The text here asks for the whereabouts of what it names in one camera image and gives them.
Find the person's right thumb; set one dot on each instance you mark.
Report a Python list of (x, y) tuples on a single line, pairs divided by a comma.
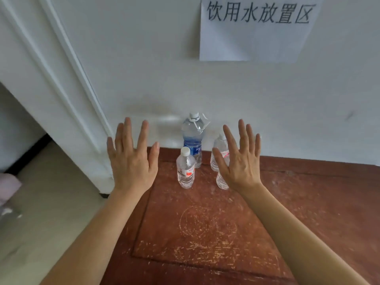
[(220, 161)]

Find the pink soft item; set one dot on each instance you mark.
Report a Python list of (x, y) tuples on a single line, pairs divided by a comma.
[(9, 186)]

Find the person's right hand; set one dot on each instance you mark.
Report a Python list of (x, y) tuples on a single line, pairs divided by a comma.
[(245, 169)]

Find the person's left hand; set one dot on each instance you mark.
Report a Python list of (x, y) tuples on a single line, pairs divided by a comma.
[(130, 166)]

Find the person's left middle finger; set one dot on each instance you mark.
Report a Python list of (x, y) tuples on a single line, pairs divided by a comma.
[(128, 133)]

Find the white door frame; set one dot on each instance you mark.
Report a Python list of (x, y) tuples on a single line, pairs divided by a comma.
[(44, 71)]

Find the person's left thumb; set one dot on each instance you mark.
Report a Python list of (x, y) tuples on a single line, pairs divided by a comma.
[(155, 157)]

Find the person's right middle finger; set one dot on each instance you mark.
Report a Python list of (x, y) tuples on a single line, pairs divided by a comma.
[(242, 135)]

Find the person's left little finger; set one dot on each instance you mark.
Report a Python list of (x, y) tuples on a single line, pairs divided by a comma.
[(111, 148)]

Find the person's right forearm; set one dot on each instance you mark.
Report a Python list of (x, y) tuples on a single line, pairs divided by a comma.
[(297, 237)]

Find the person's left forearm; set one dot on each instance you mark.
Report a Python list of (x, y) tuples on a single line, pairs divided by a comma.
[(98, 234)]

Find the white paper sign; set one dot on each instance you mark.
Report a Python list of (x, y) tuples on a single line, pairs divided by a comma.
[(255, 29)]

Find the person's right little finger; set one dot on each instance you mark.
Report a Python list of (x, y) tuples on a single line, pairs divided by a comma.
[(257, 145)]

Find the blue label water bottle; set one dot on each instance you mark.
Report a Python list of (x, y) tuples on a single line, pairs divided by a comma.
[(193, 136)]

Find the small red label water bottle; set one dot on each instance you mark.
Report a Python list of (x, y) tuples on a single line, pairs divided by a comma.
[(185, 170), (219, 143), (221, 181)]

